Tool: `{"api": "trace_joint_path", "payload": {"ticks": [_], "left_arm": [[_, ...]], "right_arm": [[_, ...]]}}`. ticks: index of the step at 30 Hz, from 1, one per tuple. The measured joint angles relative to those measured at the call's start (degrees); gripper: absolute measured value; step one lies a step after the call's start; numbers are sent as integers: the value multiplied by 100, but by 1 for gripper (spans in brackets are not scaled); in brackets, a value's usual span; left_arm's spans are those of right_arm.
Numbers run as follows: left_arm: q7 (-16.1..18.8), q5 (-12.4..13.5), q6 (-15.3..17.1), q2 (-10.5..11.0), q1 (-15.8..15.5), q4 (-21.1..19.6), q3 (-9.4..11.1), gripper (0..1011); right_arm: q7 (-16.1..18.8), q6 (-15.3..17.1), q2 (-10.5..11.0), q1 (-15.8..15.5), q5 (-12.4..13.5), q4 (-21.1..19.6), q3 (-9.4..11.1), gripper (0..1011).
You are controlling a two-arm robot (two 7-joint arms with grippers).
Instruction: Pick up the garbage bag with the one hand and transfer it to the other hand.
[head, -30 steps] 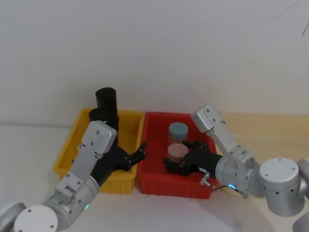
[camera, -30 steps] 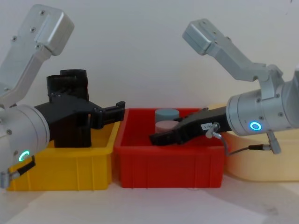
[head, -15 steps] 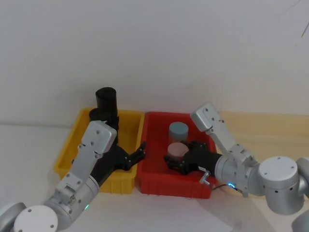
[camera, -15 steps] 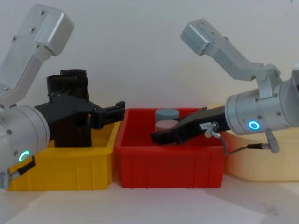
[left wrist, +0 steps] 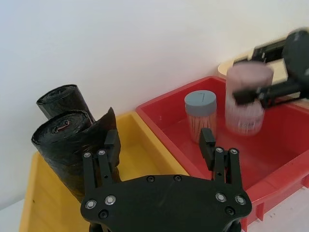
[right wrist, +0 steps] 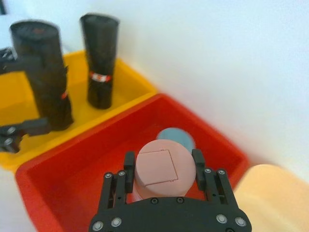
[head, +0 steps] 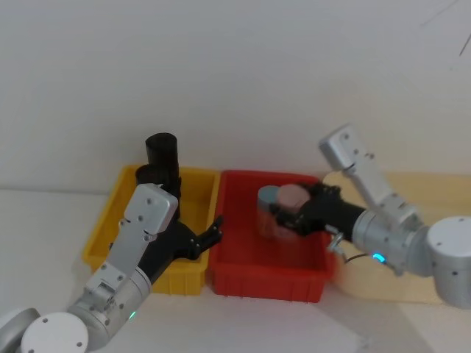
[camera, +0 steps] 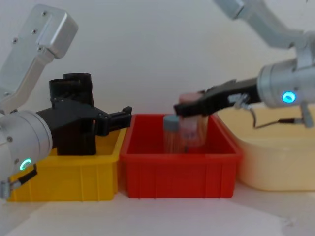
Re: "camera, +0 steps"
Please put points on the clear jar with pink cap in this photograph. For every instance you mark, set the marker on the clear jar with pink cap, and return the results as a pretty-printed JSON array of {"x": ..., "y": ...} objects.
[{"x": 190, "y": 132}]

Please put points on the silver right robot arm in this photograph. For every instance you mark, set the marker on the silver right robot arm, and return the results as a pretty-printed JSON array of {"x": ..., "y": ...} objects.
[{"x": 278, "y": 81}]

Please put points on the toothpick jar with grey cap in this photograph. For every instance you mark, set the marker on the toothpick jar with grey cap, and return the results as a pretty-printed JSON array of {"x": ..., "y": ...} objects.
[{"x": 171, "y": 123}]

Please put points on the red plastic bin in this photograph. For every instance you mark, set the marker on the red plastic bin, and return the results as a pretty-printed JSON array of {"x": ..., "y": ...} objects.
[{"x": 172, "y": 172}]

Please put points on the cream plastic bin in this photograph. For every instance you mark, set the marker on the cream plastic bin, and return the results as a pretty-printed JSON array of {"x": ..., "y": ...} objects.
[{"x": 270, "y": 167}]

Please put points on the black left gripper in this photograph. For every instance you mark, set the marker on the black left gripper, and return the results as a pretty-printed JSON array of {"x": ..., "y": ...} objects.
[{"x": 69, "y": 115}]

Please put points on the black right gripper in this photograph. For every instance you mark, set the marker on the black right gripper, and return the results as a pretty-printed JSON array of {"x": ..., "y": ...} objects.
[{"x": 233, "y": 93}]

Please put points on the yellow plastic bin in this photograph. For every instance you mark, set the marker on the yellow plastic bin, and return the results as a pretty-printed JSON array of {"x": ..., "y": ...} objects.
[{"x": 73, "y": 177}]

